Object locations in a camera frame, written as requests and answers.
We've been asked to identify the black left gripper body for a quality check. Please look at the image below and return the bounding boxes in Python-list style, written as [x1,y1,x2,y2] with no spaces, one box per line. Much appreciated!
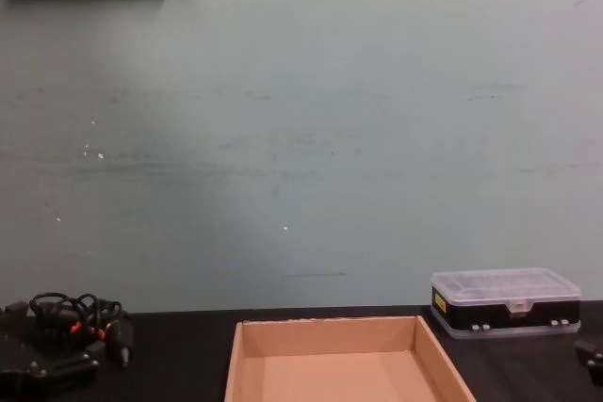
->
[0,322,42,390]

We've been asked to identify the clear plastic case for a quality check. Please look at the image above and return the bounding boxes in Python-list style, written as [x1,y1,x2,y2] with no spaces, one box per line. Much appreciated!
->
[430,267,582,341]

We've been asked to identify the black table cloth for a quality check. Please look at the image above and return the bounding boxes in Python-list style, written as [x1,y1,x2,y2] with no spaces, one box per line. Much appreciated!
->
[0,298,603,402]

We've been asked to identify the shallow brown cardboard tray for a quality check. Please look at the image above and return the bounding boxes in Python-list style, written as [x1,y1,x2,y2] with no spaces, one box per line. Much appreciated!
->
[223,314,478,402]

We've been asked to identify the black corded tool orange parts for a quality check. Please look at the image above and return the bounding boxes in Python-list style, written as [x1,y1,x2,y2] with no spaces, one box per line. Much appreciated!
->
[28,292,136,369]

